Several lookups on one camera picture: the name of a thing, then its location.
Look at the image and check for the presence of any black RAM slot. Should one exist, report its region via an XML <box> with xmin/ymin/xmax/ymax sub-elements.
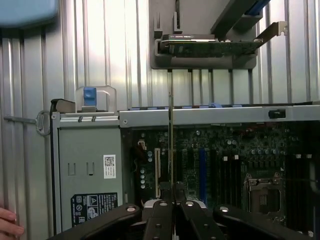
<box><xmin>222</xmin><ymin>156</ymin><xmax>231</xmax><ymax>208</ymax></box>

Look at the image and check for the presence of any person's hand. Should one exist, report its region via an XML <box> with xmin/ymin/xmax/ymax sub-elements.
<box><xmin>0</xmin><ymin>205</ymin><xmax>25</xmax><ymax>239</ymax></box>

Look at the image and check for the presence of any white expansion slot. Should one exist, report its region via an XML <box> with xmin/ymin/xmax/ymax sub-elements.
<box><xmin>154</xmin><ymin>148</ymin><xmax>161</xmax><ymax>198</ymax></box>

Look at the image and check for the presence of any blue expansion slot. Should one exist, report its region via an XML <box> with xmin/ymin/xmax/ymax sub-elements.
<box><xmin>199</xmin><ymin>149</ymin><xmax>208</xmax><ymax>201</ymax></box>

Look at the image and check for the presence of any black warning label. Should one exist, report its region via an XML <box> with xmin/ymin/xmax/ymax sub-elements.
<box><xmin>71</xmin><ymin>191</ymin><xmax>119</xmax><ymax>228</ymax></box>

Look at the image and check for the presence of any white QR code label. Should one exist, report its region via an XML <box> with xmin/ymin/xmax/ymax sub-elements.
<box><xmin>103</xmin><ymin>154</ymin><xmax>118</xmax><ymax>180</ymax></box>

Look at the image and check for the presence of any metal CPU socket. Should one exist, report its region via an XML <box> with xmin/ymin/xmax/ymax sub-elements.
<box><xmin>242</xmin><ymin>171</ymin><xmax>286</xmax><ymax>215</ymax></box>

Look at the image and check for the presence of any green motherboard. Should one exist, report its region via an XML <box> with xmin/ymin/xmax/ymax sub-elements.
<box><xmin>129</xmin><ymin>123</ymin><xmax>320</xmax><ymax>227</ymax></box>

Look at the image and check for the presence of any open grey PC case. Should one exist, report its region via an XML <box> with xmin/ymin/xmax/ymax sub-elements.
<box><xmin>49</xmin><ymin>98</ymin><xmax>320</xmax><ymax>240</ymax></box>

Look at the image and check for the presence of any grey power supply unit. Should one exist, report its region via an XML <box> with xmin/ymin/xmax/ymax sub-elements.
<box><xmin>57</xmin><ymin>127</ymin><xmax>124</xmax><ymax>235</ymax></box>

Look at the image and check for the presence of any black case latch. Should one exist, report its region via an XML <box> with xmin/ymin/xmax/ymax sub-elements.
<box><xmin>268</xmin><ymin>109</ymin><xmax>286</xmax><ymax>119</ymax></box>

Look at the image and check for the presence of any blue latch in clear holder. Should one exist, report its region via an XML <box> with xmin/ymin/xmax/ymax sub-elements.
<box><xmin>75</xmin><ymin>85</ymin><xmax>118</xmax><ymax>114</ymax></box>

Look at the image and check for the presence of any black graphics card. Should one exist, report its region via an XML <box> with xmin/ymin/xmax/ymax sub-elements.
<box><xmin>159</xmin><ymin>21</ymin><xmax>289</xmax><ymax>60</ymax></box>

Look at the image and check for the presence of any grey parts rack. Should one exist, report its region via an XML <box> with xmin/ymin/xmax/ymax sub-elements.
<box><xmin>148</xmin><ymin>0</ymin><xmax>259</xmax><ymax>70</ymax></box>

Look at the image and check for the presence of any grey disk with blue carrier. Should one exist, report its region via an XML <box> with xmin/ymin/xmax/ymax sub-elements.
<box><xmin>210</xmin><ymin>0</ymin><xmax>271</xmax><ymax>38</ymax></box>

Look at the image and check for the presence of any blurred blue object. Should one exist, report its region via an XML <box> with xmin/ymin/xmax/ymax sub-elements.
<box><xmin>0</xmin><ymin>0</ymin><xmax>60</xmax><ymax>29</ymax></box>

